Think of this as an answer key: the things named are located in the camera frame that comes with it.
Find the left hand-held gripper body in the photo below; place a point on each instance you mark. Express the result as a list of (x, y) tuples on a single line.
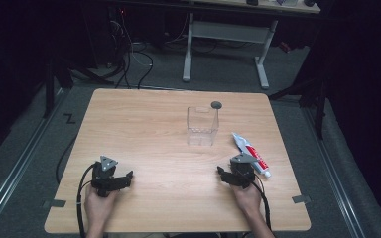
[(103, 178)]

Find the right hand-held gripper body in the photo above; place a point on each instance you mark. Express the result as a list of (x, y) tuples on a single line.
[(244, 173)]

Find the white red toothpaste tube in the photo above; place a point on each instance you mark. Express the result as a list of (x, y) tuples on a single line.
[(254, 154)]

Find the clear ribbed plastic container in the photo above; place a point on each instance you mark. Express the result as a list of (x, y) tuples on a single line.
[(202, 127)]

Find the person's right hand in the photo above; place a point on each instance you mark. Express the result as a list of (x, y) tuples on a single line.
[(249, 201)]

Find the person's left hand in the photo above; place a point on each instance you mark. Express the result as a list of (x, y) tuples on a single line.
[(97, 208)]

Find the grey tape strip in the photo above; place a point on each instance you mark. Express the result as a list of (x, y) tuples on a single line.
[(58, 203), (301, 199)]

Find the black metal stand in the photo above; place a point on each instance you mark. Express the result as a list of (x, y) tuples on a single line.
[(319, 109), (49, 86)]

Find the white-legged background desk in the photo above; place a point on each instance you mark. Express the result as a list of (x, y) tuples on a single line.
[(226, 31)]

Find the metal floor rail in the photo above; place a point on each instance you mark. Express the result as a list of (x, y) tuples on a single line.
[(16, 168), (337, 178)]

